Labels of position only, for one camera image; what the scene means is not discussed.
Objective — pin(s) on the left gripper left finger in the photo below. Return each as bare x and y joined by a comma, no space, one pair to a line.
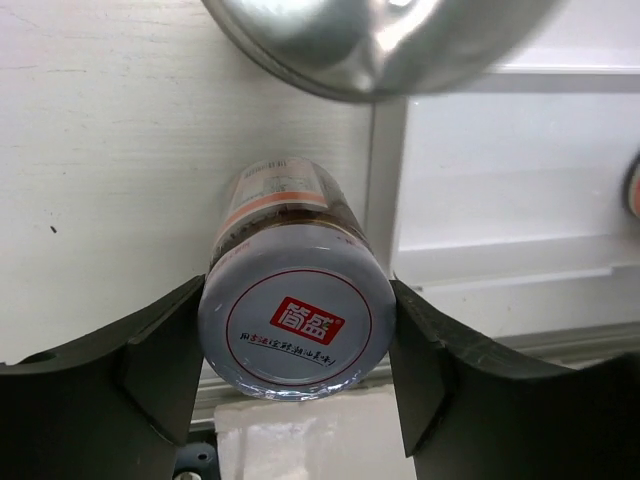
113,404

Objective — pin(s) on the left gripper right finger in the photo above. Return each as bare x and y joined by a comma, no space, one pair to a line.
471,408

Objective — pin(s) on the brown spice jar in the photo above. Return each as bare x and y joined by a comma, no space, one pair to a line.
630,187
295,305

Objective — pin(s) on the blue-label silver-cap jar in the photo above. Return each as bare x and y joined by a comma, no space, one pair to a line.
369,51

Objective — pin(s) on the white tiered organizer tray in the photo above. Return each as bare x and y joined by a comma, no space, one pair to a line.
504,204

